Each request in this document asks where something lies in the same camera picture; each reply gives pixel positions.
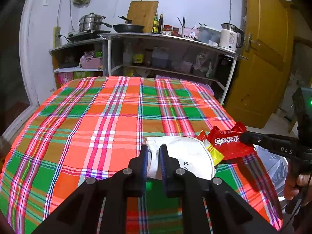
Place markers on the green oil bottle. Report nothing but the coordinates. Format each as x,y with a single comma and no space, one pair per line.
154,25

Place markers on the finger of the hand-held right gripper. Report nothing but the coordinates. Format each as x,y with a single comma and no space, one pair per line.
268,142

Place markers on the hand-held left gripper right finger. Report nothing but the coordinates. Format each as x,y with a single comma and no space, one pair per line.
163,165

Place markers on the dark sauce bottle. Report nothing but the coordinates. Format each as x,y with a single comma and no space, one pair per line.
160,25

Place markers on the small orange-red wrapper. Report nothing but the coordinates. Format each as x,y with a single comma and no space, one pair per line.
201,136

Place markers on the pink plastic basket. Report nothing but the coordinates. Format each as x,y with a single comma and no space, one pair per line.
91,63

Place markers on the red sauce jar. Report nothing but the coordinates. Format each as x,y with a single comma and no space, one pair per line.
167,30
176,31

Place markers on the steel steamer pot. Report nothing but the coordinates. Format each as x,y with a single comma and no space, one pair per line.
90,23

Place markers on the plastic jug dark liquid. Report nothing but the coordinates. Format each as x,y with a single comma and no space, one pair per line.
159,58

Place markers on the wooden shelf unit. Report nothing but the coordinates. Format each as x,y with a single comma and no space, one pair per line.
73,45

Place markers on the white plastic tub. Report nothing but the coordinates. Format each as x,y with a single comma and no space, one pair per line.
185,66

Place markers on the clear plastic container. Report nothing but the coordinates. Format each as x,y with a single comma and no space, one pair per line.
207,33

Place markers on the yellow sachet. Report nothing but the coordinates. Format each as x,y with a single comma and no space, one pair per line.
214,152

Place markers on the colourful cartons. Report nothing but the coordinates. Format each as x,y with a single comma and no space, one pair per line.
70,76

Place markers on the yellow power strip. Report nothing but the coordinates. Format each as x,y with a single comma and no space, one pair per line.
56,36

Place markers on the plaid tablecloth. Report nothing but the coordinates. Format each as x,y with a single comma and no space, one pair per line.
85,126

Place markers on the metal kitchen shelf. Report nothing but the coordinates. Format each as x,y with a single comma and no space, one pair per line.
170,39

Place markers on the clear plastic bin liner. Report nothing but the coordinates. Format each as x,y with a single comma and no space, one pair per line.
273,165

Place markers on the pink utensil holder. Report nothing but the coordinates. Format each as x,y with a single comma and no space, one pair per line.
189,33

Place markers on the white wall switch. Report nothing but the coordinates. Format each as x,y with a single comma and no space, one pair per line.
45,1

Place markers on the black induction cooker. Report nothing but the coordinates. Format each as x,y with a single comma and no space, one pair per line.
82,36

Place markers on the red snack packet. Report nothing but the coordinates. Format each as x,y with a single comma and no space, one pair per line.
226,142

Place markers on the yellow label sauce bottle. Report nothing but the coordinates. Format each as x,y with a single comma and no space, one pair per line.
137,57

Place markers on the wooden cutting board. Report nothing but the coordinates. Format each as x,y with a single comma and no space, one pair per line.
142,14

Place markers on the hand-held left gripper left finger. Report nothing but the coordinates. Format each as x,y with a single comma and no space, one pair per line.
144,160

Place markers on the black frying pan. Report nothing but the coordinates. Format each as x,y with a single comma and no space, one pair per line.
128,28

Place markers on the person's right hand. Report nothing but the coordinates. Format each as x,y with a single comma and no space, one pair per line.
290,192

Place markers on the crumpled plastic bags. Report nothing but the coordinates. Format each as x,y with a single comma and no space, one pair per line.
202,63

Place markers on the white electric kettle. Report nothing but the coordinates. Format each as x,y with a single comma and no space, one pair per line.
228,40

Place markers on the yellow wooden door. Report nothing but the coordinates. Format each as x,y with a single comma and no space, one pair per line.
263,53

